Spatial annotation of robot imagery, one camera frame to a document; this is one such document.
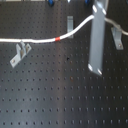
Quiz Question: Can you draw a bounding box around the grey flat gripper finger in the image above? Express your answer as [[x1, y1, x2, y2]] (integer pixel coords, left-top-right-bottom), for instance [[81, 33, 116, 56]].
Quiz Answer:
[[88, 0, 109, 75]]

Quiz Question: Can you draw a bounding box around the white cable with red band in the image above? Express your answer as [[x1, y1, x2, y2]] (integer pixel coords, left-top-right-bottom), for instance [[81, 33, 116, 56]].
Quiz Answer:
[[0, 14, 128, 44]]

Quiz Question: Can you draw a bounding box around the blue knob top right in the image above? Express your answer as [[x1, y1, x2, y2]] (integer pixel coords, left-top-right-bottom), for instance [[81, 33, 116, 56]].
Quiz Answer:
[[84, 0, 92, 6]]

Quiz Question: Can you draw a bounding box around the blue knob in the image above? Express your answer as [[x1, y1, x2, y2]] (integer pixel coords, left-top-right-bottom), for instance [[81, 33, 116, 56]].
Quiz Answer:
[[84, 0, 92, 6], [48, 0, 55, 7]]

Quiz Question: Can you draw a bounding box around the blue knob at top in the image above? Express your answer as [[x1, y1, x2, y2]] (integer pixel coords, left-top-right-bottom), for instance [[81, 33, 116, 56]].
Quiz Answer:
[[48, 0, 55, 7]]

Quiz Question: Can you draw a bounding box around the right grey cable clip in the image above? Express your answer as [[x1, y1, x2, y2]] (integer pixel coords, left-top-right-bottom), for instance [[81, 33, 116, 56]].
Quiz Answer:
[[111, 27, 123, 50]]

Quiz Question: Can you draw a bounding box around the grey cable clip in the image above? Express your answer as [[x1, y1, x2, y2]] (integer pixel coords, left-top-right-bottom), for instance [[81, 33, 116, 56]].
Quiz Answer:
[[67, 16, 73, 33], [111, 27, 123, 50], [10, 41, 31, 67]]

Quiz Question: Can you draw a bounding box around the middle grey cable clip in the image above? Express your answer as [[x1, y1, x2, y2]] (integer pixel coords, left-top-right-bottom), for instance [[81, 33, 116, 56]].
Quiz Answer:
[[67, 16, 73, 33]]

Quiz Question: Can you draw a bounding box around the left grey cable clip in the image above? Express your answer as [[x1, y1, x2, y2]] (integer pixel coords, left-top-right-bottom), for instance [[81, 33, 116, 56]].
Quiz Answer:
[[10, 41, 31, 67]]

